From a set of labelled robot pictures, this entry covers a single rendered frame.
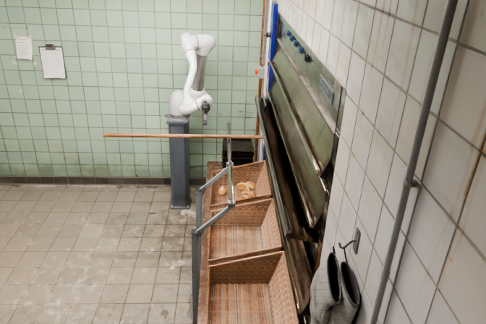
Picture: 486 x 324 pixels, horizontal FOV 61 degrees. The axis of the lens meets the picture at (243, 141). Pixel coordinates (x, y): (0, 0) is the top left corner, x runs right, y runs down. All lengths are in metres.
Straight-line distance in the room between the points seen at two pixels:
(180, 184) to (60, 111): 1.49
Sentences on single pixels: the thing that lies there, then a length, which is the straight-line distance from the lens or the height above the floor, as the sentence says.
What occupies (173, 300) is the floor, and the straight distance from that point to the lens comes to 3.52.
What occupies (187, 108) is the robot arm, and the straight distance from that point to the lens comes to 3.50.
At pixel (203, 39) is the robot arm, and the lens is 3.72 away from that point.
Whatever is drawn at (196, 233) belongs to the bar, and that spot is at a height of 0.95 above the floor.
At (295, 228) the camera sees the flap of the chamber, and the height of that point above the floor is 1.41.
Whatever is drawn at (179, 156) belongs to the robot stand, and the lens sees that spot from 4.14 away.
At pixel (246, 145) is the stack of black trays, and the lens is 3.81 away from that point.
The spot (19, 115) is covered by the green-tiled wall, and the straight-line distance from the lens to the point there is 4.93.
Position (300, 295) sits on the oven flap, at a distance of 2.24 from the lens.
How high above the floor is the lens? 2.55
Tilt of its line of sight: 26 degrees down
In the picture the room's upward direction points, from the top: 3 degrees clockwise
